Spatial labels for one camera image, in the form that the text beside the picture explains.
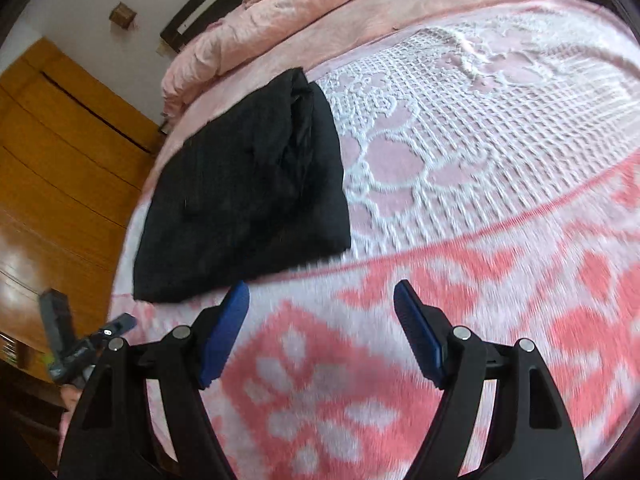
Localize dark wooden headboard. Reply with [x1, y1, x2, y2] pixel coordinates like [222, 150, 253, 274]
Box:
[160, 0, 281, 53]

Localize brown wall box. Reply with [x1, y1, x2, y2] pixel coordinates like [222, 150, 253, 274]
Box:
[109, 2, 137, 27]

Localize black pants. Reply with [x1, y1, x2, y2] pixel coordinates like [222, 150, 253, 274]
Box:
[132, 66, 352, 305]

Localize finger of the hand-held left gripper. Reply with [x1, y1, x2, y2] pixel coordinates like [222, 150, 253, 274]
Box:
[90, 312, 137, 346]

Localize wooden wardrobe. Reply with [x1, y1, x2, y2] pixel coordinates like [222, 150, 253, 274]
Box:
[0, 37, 168, 271]

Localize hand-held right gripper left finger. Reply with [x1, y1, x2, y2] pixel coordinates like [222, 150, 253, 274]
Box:
[57, 281, 251, 480]

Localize pink quilt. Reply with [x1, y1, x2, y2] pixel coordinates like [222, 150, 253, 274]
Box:
[160, 0, 436, 121]

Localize person's left hand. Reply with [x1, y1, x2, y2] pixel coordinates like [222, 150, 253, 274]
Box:
[60, 382, 83, 411]

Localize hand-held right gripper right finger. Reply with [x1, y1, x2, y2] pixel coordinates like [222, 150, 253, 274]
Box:
[393, 280, 586, 480]

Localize pink patterned blanket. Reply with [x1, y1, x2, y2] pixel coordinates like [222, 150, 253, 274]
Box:
[57, 0, 640, 480]

